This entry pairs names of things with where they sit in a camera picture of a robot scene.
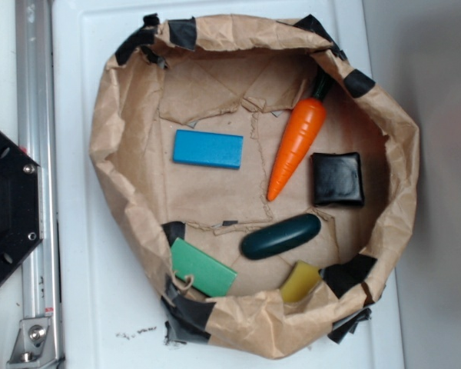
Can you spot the blue rectangular block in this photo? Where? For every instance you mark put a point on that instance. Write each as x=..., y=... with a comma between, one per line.
x=208, y=149

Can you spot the green rectangular block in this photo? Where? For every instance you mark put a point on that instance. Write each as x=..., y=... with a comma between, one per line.
x=209, y=276

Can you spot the black square block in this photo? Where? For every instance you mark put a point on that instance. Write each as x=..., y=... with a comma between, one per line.
x=337, y=179

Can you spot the yellow block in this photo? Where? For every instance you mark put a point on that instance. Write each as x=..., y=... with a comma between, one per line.
x=302, y=279

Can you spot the brown paper bag bin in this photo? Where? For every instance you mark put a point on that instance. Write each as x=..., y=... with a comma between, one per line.
x=242, y=75

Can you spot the dark green toy cucumber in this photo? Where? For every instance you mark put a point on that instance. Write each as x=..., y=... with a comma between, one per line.
x=280, y=237

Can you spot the orange toy carrot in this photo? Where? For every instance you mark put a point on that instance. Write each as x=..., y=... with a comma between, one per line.
x=303, y=126

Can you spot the aluminium extrusion rail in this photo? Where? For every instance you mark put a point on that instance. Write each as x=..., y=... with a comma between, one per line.
x=41, y=273

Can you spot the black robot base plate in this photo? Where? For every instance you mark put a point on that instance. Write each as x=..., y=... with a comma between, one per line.
x=20, y=229

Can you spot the metal corner bracket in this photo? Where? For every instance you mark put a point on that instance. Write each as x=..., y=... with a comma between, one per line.
x=34, y=346

